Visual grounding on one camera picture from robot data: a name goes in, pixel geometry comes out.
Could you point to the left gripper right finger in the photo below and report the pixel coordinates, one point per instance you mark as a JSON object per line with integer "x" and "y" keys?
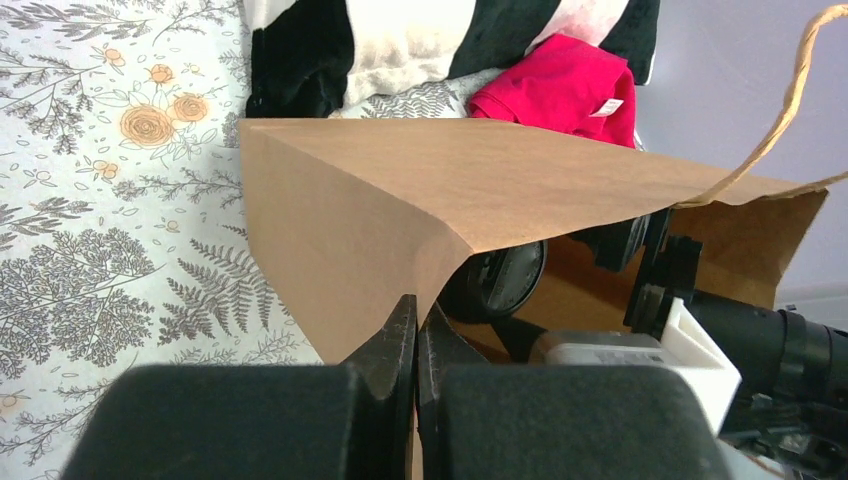
{"x": 479, "y": 420}

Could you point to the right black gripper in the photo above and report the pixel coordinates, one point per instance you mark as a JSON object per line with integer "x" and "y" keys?
{"x": 668, "y": 267}

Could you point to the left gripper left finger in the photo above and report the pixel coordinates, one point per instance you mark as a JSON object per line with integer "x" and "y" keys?
{"x": 352, "y": 420}

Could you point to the black plastic cup lid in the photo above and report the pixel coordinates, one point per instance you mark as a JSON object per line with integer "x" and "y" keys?
{"x": 494, "y": 285}

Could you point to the brown paper bag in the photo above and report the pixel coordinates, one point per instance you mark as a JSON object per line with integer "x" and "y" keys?
{"x": 389, "y": 197}

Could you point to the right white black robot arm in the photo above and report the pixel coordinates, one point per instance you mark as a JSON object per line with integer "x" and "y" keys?
{"x": 791, "y": 406}

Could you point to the red cloth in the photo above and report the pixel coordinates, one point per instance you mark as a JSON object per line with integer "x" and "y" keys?
{"x": 568, "y": 86}

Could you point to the floral patterned table mat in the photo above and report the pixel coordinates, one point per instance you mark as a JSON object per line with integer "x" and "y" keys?
{"x": 123, "y": 238}

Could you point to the black white checkered pillow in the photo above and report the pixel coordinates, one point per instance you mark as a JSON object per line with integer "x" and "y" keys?
{"x": 310, "y": 58}

